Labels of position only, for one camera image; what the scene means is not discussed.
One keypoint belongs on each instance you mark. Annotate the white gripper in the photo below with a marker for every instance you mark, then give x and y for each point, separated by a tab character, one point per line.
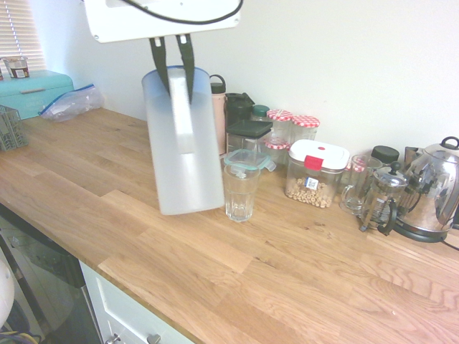
161	25

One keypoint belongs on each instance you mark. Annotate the translucent pitcher with blue lid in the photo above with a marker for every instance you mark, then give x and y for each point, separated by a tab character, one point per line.
179	157

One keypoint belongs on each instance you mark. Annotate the pink bottle with black cap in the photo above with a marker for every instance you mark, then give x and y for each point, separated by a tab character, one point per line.
217	107

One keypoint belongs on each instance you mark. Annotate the black shaker bottle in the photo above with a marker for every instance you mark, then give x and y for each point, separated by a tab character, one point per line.
237	107

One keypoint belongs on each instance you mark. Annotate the jar with green lid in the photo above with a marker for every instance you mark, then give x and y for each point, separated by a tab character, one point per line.
259	112

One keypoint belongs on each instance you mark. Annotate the clear container dark square lid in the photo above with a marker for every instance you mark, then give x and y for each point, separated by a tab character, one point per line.
249	130

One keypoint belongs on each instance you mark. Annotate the clear zip bag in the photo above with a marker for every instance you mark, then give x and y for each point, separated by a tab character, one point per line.
71	104

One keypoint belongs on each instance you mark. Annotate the glass container teal clip lid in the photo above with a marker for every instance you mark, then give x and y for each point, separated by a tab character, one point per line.
247	157

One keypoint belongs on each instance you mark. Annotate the tall jar red checkered lid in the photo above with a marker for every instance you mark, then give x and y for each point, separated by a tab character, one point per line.
305	127
279	122

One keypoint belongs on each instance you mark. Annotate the small jar red checkered lid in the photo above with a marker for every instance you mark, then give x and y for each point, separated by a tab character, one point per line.
277	150

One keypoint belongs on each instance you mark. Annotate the teal bread box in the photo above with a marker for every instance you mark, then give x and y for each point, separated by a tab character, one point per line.
32	93

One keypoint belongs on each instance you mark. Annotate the clear drinking glass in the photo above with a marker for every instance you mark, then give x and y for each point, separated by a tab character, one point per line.
242	193

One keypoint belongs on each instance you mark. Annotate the window blind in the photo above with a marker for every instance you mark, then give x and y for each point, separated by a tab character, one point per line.
21	32

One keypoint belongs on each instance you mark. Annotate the yogurt cup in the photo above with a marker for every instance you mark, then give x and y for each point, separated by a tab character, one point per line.
17	68

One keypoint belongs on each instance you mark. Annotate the gray cutlery basket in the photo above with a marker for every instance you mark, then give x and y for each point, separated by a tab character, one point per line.
10	129

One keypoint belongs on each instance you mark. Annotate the cereal container white red lid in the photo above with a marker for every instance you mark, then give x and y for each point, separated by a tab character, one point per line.
315	172

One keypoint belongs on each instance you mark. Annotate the clear glass mug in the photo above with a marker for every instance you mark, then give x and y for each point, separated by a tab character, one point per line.
355	190

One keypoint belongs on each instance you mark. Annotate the jar with black lid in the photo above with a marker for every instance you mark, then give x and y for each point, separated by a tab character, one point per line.
385	154

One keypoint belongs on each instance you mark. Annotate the glass french press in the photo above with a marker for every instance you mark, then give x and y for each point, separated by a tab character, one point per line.
383	200

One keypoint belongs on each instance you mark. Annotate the black dishwasher front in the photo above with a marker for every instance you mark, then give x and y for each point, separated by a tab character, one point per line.
46	279

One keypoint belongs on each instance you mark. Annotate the white cabinet drawer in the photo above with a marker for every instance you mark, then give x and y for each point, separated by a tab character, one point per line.
118	308

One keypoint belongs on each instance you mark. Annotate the silver drawer knob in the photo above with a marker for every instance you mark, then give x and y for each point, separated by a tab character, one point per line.
114	338
153	338

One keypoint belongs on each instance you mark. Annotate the stainless steel electric kettle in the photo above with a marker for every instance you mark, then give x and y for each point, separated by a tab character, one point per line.
432	190

